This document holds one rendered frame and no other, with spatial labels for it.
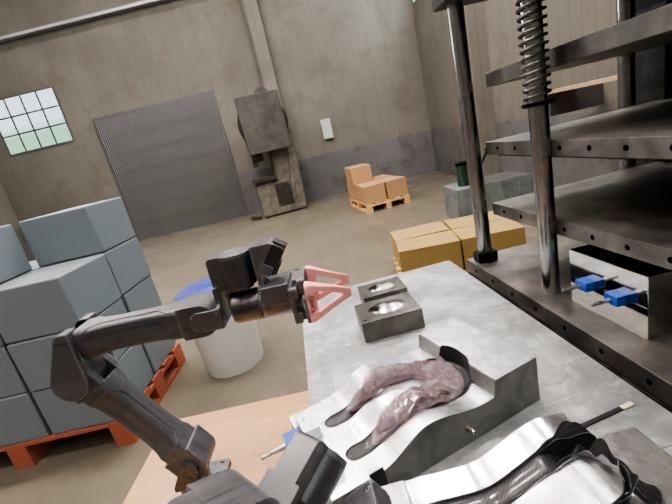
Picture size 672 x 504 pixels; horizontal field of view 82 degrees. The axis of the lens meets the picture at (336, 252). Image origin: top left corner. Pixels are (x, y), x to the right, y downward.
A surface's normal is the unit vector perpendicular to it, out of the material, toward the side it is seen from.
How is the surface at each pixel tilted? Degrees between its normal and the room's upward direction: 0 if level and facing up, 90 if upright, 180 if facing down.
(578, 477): 15
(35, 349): 90
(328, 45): 90
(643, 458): 0
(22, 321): 90
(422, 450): 90
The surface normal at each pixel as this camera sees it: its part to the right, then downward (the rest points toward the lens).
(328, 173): 0.04, 0.28
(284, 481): -0.46, -0.72
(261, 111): 0.24, 0.22
